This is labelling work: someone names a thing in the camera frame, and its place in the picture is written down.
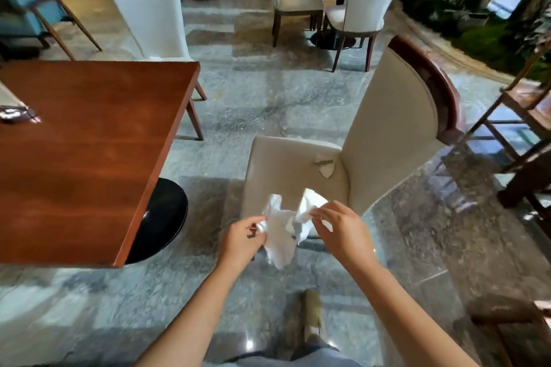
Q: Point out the person's left hand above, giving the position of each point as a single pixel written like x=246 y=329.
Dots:
x=236 y=244

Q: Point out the person's right hand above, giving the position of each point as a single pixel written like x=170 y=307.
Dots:
x=348 y=235

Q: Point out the person's left thumb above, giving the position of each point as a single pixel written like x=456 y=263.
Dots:
x=255 y=221

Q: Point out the person's right thumb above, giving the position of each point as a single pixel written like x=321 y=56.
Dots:
x=317 y=224

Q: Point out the white tissue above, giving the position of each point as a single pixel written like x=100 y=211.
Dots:
x=282 y=233

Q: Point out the person's left forearm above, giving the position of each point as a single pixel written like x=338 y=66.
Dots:
x=193 y=319

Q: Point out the person's right forearm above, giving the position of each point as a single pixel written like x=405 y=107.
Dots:
x=409 y=319

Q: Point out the beige torn scrap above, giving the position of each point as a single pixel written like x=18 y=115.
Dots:
x=326 y=168

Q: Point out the person's brown shoe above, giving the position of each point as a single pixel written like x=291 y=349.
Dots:
x=310 y=313

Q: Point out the black round table base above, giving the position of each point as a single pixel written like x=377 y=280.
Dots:
x=161 y=220

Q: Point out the cream upholstered wooden chair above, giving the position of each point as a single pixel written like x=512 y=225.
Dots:
x=387 y=130

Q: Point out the person's grey trousers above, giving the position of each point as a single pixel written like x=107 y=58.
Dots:
x=297 y=358

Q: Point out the brown wooden chair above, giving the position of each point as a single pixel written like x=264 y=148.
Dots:
x=508 y=315

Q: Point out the dark wooden chair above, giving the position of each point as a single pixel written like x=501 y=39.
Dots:
x=529 y=181

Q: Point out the white upholstered chair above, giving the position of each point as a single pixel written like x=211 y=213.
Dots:
x=148 y=14

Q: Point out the slatted wooden chair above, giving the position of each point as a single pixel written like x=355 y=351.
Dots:
x=525 y=104

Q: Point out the shiny metal tissue holder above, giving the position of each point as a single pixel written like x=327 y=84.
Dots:
x=13 y=108

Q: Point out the green indoor plants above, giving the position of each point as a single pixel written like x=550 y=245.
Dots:
x=473 y=5

